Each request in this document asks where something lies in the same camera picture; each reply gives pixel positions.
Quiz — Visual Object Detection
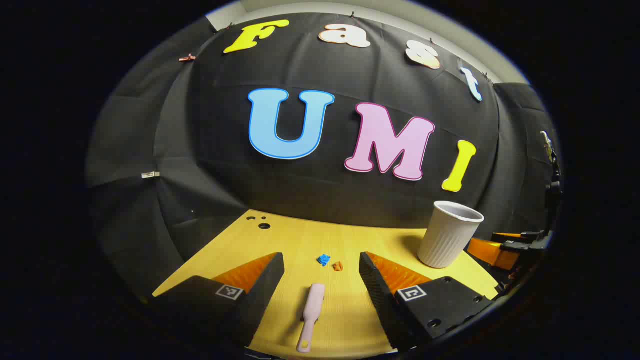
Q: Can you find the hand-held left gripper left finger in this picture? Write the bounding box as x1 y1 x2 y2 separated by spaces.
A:
150 252 286 351

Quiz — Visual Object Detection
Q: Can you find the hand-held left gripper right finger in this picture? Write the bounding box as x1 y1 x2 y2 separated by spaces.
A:
359 251 501 351

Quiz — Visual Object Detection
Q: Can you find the white ribbed garbage bin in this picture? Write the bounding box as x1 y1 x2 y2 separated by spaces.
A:
417 201 485 269

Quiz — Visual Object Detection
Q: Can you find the small pink broom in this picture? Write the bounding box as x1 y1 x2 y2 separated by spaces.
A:
296 283 326 354

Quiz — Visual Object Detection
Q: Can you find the yellow wooden desktop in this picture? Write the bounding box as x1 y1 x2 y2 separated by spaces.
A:
152 210 501 358

